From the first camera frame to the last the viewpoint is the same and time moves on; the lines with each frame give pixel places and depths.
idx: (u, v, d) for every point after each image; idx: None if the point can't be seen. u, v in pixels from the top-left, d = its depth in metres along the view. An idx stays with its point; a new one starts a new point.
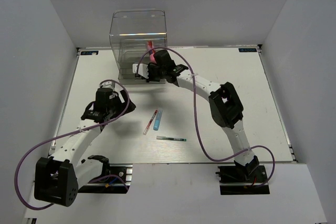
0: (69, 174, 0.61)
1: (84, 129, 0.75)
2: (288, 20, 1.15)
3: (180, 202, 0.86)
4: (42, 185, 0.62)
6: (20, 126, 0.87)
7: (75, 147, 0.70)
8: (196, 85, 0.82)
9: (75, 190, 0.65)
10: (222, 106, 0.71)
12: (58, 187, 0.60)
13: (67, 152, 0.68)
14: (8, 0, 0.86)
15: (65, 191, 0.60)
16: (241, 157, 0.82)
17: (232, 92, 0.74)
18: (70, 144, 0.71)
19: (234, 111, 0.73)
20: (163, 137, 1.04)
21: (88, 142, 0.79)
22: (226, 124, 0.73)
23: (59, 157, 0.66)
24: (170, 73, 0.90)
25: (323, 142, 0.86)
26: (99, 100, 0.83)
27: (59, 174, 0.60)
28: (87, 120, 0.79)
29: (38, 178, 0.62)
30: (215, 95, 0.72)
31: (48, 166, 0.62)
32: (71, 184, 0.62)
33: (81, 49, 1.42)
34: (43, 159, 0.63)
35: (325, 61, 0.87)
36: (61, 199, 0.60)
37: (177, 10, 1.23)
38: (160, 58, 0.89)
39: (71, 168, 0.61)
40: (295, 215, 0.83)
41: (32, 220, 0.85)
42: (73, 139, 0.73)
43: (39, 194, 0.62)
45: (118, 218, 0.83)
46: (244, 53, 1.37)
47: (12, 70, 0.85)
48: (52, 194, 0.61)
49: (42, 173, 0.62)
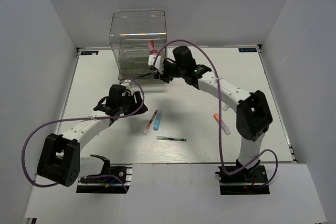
0: (74, 153, 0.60)
1: (95, 118, 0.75)
2: (287, 20, 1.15)
3: (180, 202, 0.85)
4: (45, 160, 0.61)
6: (20, 126, 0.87)
7: (84, 130, 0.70)
8: (221, 91, 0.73)
9: (75, 173, 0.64)
10: (250, 117, 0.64)
12: (62, 164, 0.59)
13: (76, 134, 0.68)
14: None
15: (68, 170, 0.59)
16: (242, 157, 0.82)
17: (263, 102, 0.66)
18: (80, 126, 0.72)
19: (262, 123, 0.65)
20: (163, 137, 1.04)
21: (97, 131, 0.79)
22: (251, 136, 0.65)
23: (68, 135, 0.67)
24: (190, 74, 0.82)
25: (324, 142, 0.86)
26: (111, 95, 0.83)
27: (65, 151, 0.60)
28: (98, 112, 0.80)
29: (44, 152, 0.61)
30: (244, 104, 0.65)
31: (55, 142, 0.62)
32: (74, 164, 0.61)
33: (81, 49, 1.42)
34: (52, 135, 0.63)
35: (325, 60, 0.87)
36: (62, 177, 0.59)
37: (177, 10, 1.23)
38: (180, 56, 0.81)
39: (77, 148, 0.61)
40: (294, 215, 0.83)
41: (32, 219, 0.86)
42: (83, 123, 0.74)
43: (42, 169, 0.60)
45: (118, 218, 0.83)
46: (244, 53, 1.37)
47: (12, 70, 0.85)
48: (53, 172, 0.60)
49: (49, 148, 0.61)
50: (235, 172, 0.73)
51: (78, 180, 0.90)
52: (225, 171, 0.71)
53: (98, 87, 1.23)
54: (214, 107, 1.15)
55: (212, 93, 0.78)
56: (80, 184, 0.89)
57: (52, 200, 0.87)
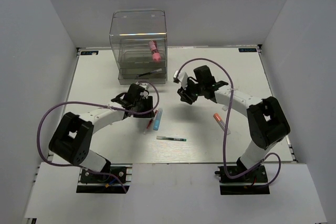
0: (86, 135, 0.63)
1: (112, 107, 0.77)
2: (287, 20, 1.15)
3: (180, 201, 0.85)
4: (59, 136, 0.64)
6: (20, 126, 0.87)
7: (100, 116, 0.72)
8: (233, 99, 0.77)
9: (83, 155, 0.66)
10: (263, 122, 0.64)
12: (73, 142, 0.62)
13: (92, 117, 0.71)
14: None
15: (77, 148, 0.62)
16: (244, 158, 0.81)
17: (277, 109, 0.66)
18: (96, 112, 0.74)
19: (277, 131, 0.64)
20: (163, 137, 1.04)
21: (110, 120, 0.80)
22: (264, 145, 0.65)
23: (84, 117, 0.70)
24: (209, 89, 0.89)
25: (324, 141, 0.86)
26: (129, 91, 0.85)
27: (79, 130, 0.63)
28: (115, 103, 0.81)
29: (60, 128, 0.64)
30: (256, 109, 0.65)
31: (71, 121, 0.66)
32: (84, 146, 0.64)
33: (81, 49, 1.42)
34: (70, 114, 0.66)
35: (326, 60, 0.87)
36: (70, 154, 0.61)
37: (177, 10, 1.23)
38: (200, 73, 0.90)
39: (90, 129, 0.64)
40: (294, 215, 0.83)
41: (32, 219, 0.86)
42: (100, 109, 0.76)
43: (54, 143, 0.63)
45: (118, 217, 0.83)
46: (244, 53, 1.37)
47: (12, 70, 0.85)
48: (63, 148, 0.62)
49: (64, 126, 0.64)
50: (238, 176, 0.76)
51: (79, 180, 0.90)
52: (228, 176, 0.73)
53: (98, 87, 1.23)
54: (214, 107, 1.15)
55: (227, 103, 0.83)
56: (80, 184, 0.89)
57: (52, 200, 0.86)
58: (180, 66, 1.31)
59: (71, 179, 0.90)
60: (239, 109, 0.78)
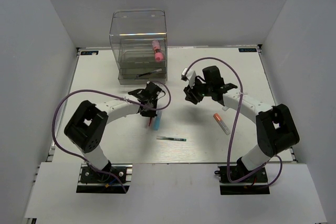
0: (101, 124, 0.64)
1: (128, 101, 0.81)
2: (287, 20, 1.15)
3: (180, 202, 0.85)
4: (75, 121, 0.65)
6: (20, 126, 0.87)
7: (115, 107, 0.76)
8: (241, 104, 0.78)
9: (95, 143, 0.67)
10: (272, 131, 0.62)
12: (87, 129, 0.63)
13: (108, 107, 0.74)
14: None
15: (91, 136, 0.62)
16: (245, 159, 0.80)
17: (286, 117, 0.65)
18: (113, 103, 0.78)
19: (286, 139, 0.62)
20: (163, 137, 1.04)
21: (125, 113, 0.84)
22: (272, 153, 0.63)
23: (100, 106, 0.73)
24: (218, 91, 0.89)
25: (324, 142, 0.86)
26: (148, 87, 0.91)
27: (94, 119, 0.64)
28: (132, 95, 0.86)
29: (76, 114, 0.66)
30: (265, 116, 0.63)
31: (87, 109, 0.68)
32: (97, 134, 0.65)
33: (81, 49, 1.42)
34: (86, 102, 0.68)
35: (326, 60, 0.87)
36: (83, 141, 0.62)
37: (177, 10, 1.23)
38: (209, 73, 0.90)
39: (105, 119, 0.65)
40: (295, 216, 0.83)
41: (32, 219, 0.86)
42: (117, 100, 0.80)
43: (69, 128, 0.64)
45: (118, 218, 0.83)
46: (244, 53, 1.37)
47: (12, 70, 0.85)
48: (77, 134, 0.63)
49: (81, 112, 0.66)
50: (240, 180, 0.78)
51: (78, 180, 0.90)
52: (229, 178, 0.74)
53: (98, 87, 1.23)
54: (214, 107, 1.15)
55: (236, 107, 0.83)
56: (80, 184, 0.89)
57: (52, 200, 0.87)
58: (180, 66, 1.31)
59: (71, 179, 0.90)
60: (248, 113, 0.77)
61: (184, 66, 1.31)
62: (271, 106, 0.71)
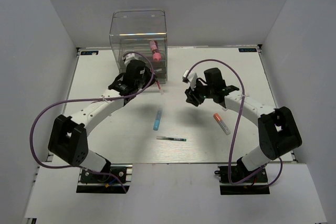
0: (81, 138, 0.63)
1: (107, 99, 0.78)
2: (288, 20, 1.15)
3: (180, 201, 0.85)
4: (55, 139, 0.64)
6: (20, 126, 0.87)
7: (93, 113, 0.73)
8: (243, 106, 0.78)
9: (83, 154, 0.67)
10: (275, 134, 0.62)
12: (69, 144, 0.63)
13: (85, 117, 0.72)
14: None
15: (74, 151, 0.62)
16: (245, 159, 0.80)
17: (290, 120, 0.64)
18: (90, 109, 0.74)
19: (289, 142, 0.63)
20: (163, 137, 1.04)
21: (109, 112, 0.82)
22: (274, 156, 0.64)
23: (76, 118, 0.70)
24: (219, 93, 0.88)
25: (324, 142, 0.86)
26: (128, 73, 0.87)
27: (72, 134, 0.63)
28: (113, 90, 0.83)
29: (54, 130, 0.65)
30: (268, 118, 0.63)
31: (64, 124, 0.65)
32: (82, 147, 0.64)
33: (81, 49, 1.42)
34: (62, 116, 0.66)
35: (326, 60, 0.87)
36: (69, 156, 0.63)
37: (177, 10, 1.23)
38: (210, 75, 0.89)
39: (83, 132, 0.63)
40: (295, 215, 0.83)
41: (32, 219, 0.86)
42: (94, 105, 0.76)
43: (52, 146, 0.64)
45: (118, 218, 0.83)
46: (244, 53, 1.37)
47: (12, 70, 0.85)
48: (61, 151, 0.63)
49: (59, 128, 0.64)
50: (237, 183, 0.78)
51: (79, 180, 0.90)
52: (230, 178, 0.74)
53: (98, 87, 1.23)
54: (214, 107, 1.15)
55: (237, 110, 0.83)
56: (80, 184, 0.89)
57: (52, 200, 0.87)
58: (180, 66, 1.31)
59: (71, 179, 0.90)
60: (249, 116, 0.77)
61: (184, 66, 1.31)
62: (274, 109, 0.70)
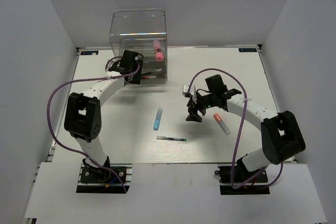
0: (96, 109, 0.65)
1: (112, 78, 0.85)
2: (288, 20, 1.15)
3: (179, 201, 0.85)
4: (71, 117, 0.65)
6: (20, 126, 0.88)
7: (102, 89, 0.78)
8: (246, 110, 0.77)
9: (98, 127, 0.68)
10: (278, 137, 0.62)
12: (85, 118, 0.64)
13: (96, 92, 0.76)
14: None
15: (91, 123, 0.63)
16: (246, 160, 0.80)
17: (293, 125, 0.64)
18: (98, 86, 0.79)
19: (292, 146, 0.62)
20: (163, 137, 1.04)
21: (114, 89, 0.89)
22: (277, 160, 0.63)
23: (89, 94, 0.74)
24: (220, 96, 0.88)
25: (324, 142, 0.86)
26: (126, 57, 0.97)
27: (88, 107, 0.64)
28: (113, 71, 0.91)
29: (69, 110, 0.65)
30: (270, 123, 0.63)
31: (78, 100, 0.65)
32: (97, 120, 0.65)
33: (81, 49, 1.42)
34: (74, 94, 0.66)
35: (326, 60, 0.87)
36: (86, 130, 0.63)
37: (177, 10, 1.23)
38: (211, 81, 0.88)
39: (98, 105, 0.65)
40: (295, 216, 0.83)
41: (32, 219, 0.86)
42: (101, 83, 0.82)
43: (69, 124, 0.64)
45: (118, 218, 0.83)
46: (244, 53, 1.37)
47: (12, 70, 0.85)
48: (77, 126, 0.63)
49: (73, 106, 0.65)
50: (241, 186, 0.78)
51: (78, 180, 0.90)
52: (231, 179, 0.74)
53: None
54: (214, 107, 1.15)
55: (239, 113, 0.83)
56: (80, 184, 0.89)
57: (52, 200, 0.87)
58: (180, 66, 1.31)
59: (71, 178, 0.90)
60: (252, 119, 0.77)
61: (184, 66, 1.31)
62: (276, 113, 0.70)
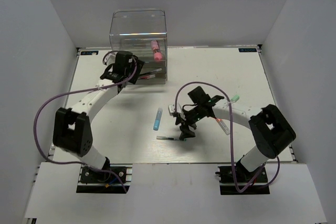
0: (85, 125, 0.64)
1: (103, 87, 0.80)
2: (288, 20, 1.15)
3: (179, 201, 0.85)
4: (60, 132, 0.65)
6: (21, 126, 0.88)
7: (92, 102, 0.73)
8: (232, 112, 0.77)
9: (89, 143, 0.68)
10: (268, 131, 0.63)
12: (75, 134, 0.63)
13: (85, 106, 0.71)
14: None
15: (81, 138, 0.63)
16: (246, 161, 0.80)
17: (278, 116, 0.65)
18: (88, 98, 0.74)
19: (284, 137, 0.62)
20: (163, 137, 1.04)
21: (106, 99, 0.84)
22: (273, 155, 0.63)
23: (77, 108, 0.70)
24: (205, 105, 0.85)
25: (324, 142, 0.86)
26: (118, 62, 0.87)
27: (76, 123, 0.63)
28: (105, 80, 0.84)
29: (57, 125, 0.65)
30: (256, 119, 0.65)
31: (66, 116, 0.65)
32: (86, 136, 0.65)
33: (81, 49, 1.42)
34: (62, 109, 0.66)
35: (326, 60, 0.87)
36: (75, 146, 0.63)
37: (177, 10, 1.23)
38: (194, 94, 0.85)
39: (87, 120, 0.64)
40: (295, 216, 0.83)
41: (32, 220, 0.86)
42: (91, 95, 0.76)
43: (58, 140, 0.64)
45: (118, 217, 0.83)
46: (244, 53, 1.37)
47: (12, 70, 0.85)
48: (67, 142, 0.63)
49: (61, 121, 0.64)
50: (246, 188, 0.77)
51: (78, 180, 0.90)
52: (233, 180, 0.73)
53: None
54: None
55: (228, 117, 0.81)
56: (80, 184, 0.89)
57: (52, 200, 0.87)
58: (180, 66, 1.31)
59: (71, 178, 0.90)
60: (240, 120, 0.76)
61: (183, 66, 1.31)
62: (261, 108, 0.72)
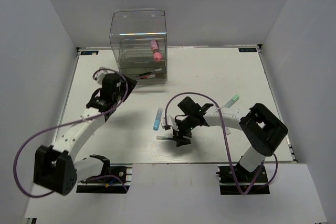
0: (67, 166, 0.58)
1: (87, 119, 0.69)
2: (288, 20, 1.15)
3: (179, 201, 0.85)
4: (40, 171, 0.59)
6: (21, 126, 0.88)
7: (75, 137, 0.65)
8: (222, 117, 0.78)
9: (72, 180, 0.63)
10: (260, 130, 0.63)
12: (56, 173, 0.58)
13: (68, 142, 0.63)
14: None
15: (62, 180, 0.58)
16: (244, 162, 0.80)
17: (267, 114, 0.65)
18: (71, 132, 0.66)
19: (277, 134, 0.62)
20: (163, 137, 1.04)
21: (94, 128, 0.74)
22: (270, 152, 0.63)
23: (59, 146, 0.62)
24: (197, 114, 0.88)
25: (324, 142, 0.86)
26: (105, 88, 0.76)
27: (58, 163, 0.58)
28: (91, 108, 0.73)
29: (37, 165, 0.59)
30: (247, 119, 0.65)
31: (47, 154, 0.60)
32: (69, 175, 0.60)
33: (81, 49, 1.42)
34: (43, 147, 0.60)
35: (326, 60, 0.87)
36: (57, 187, 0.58)
37: (177, 10, 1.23)
38: (184, 105, 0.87)
39: (69, 161, 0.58)
40: (295, 216, 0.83)
41: (32, 219, 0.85)
42: (75, 128, 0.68)
43: (38, 180, 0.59)
45: (118, 217, 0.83)
46: (244, 53, 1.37)
47: (12, 70, 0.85)
48: (48, 182, 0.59)
49: (42, 161, 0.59)
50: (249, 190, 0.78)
51: None
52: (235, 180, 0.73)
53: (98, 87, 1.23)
54: None
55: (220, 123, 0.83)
56: (80, 184, 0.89)
57: (52, 200, 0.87)
58: (180, 66, 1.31)
59: None
60: (232, 123, 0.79)
61: (183, 66, 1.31)
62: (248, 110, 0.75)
